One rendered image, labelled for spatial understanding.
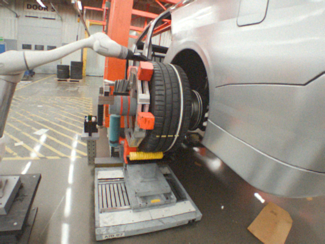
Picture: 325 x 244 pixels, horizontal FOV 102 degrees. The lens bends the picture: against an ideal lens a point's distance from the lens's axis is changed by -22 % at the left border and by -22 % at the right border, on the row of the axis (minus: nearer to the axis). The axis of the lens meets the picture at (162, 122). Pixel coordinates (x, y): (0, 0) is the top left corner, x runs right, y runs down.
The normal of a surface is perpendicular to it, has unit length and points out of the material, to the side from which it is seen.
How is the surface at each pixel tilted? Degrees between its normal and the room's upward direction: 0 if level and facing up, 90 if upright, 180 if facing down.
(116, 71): 90
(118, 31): 90
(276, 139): 91
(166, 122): 91
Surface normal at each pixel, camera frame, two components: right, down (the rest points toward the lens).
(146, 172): 0.34, 0.33
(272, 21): -0.93, -0.02
